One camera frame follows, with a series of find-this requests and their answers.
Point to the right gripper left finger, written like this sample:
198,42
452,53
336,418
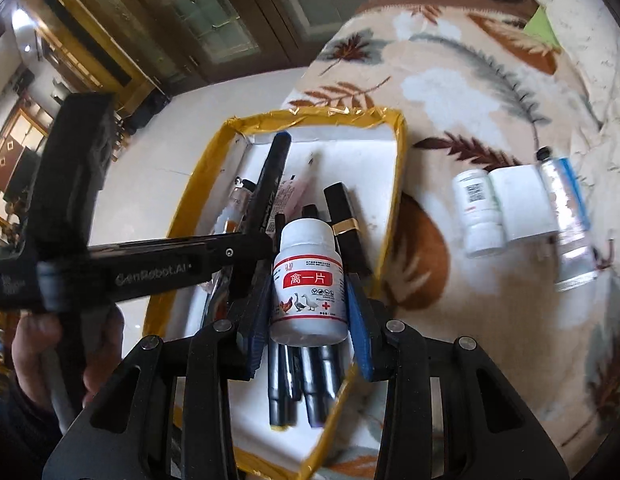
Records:
164,412

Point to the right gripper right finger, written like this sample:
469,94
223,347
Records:
488,430

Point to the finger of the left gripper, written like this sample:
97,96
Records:
133,270

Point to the black marker yellow caps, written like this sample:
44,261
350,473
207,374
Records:
276,388

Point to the thin black pen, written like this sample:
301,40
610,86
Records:
292,373

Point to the black marker purple caps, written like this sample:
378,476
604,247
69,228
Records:
321,380

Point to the white pill bottle red label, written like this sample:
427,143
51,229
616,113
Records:
309,303

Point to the silver hand cream tube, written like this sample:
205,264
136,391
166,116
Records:
575,256

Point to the pink white cream tube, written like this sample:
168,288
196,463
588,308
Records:
292,189

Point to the black gold lipstick tube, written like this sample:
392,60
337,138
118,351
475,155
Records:
346,230

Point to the long black pen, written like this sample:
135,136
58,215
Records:
310,211

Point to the blue battery pack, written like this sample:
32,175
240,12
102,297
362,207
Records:
574,189

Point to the person's left hand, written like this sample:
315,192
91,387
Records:
36,339

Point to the white USB charger block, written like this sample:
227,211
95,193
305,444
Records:
524,203

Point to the wooden glass wardrobe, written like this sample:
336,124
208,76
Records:
144,51

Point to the white foam box yellow tape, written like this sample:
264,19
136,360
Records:
365,150

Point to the leaf pattern fleece blanket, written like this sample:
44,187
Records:
483,85

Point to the cream leaf print duvet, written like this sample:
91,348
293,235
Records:
590,35

